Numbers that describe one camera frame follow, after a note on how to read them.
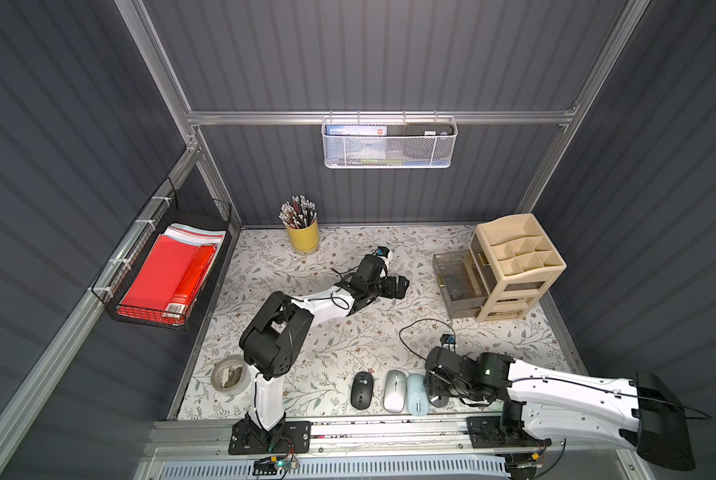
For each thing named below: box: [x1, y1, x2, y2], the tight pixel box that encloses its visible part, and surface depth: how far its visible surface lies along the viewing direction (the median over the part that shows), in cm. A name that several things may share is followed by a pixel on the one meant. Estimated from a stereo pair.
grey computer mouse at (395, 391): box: [383, 369, 407, 413], surface depth 82 cm
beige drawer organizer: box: [470, 213, 567, 323], surface depth 82 cm
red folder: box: [116, 234, 217, 325], surface depth 71 cm
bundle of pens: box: [278, 195, 317, 229], surface depth 102 cm
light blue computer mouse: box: [406, 373, 429, 417], surface depth 79 cm
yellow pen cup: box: [286, 217, 319, 255], surface depth 107 cm
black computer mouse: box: [350, 371, 375, 410], surface depth 82 cm
